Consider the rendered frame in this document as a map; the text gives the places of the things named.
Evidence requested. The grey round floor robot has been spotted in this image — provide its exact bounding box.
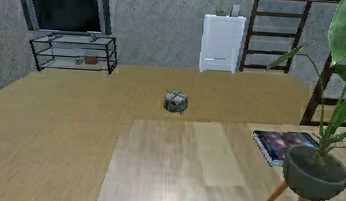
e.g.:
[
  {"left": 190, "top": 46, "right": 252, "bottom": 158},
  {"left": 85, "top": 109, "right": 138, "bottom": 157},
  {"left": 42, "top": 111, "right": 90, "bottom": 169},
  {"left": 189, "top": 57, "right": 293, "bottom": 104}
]
[{"left": 162, "top": 90, "right": 190, "bottom": 116}]

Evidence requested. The white chest of drawers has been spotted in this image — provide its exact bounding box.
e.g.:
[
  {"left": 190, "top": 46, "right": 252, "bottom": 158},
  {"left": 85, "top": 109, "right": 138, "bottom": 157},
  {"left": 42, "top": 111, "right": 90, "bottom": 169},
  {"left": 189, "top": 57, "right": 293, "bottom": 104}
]
[{"left": 198, "top": 13, "right": 247, "bottom": 76}]

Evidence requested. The brown box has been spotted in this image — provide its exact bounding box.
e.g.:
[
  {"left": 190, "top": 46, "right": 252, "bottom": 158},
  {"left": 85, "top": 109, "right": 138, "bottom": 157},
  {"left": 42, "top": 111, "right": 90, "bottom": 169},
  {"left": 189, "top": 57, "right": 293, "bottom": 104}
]
[{"left": 83, "top": 55, "right": 100, "bottom": 66}]

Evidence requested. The small green plant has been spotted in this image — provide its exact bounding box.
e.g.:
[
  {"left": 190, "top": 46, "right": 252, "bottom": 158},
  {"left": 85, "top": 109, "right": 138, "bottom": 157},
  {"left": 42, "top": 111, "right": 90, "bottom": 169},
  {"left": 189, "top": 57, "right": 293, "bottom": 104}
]
[{"left": 215, "top": 8, "right": 229, "bottom": 18}]

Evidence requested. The white cylinder vase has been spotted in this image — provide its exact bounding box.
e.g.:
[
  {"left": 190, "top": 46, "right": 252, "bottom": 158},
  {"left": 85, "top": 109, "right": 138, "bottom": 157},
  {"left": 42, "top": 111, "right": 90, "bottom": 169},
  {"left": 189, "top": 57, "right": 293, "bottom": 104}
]
[{"left": 230, "top": 4, "right": 242, "bottom": 18}]

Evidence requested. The black glass television stand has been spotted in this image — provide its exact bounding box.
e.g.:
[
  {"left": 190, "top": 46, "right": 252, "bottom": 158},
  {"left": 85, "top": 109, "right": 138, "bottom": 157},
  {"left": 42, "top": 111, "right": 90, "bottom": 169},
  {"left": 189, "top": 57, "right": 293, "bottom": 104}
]
[{"left": 27, "top": 30, "right": 120, "bottom": 77}]

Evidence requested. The purple cover book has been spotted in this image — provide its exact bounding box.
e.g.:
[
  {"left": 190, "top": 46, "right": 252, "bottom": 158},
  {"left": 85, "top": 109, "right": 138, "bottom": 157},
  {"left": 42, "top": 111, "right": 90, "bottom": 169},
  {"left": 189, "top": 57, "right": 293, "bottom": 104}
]
[{"left": 250, "top": 128, "right": 321, "bottom": 171}]

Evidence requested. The dark brown ladder shelf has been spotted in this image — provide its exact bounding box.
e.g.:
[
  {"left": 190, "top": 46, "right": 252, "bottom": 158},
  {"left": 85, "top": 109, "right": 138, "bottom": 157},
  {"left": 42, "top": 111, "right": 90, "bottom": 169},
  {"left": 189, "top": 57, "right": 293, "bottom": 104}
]
[
  {"left": 238, "top": 0, "right": 341, "bottom": 78},
  {"left": 299, "top": 25, "right": 346, "bottom": 129}
]

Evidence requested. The black flat television set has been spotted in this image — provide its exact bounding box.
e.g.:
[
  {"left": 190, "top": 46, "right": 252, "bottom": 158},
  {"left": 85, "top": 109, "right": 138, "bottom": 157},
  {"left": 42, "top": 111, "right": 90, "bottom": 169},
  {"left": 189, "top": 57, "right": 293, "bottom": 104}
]
[{"left": 13, "top": 0, "right": 115, "bottom": 37}]

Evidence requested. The dark grey plant pot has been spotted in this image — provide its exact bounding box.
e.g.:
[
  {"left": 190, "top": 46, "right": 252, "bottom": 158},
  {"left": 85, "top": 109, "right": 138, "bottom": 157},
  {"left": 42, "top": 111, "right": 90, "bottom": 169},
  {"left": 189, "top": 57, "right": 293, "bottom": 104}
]
[{"left": 263, "top": 142, "right": 346, "bottom": 201}]

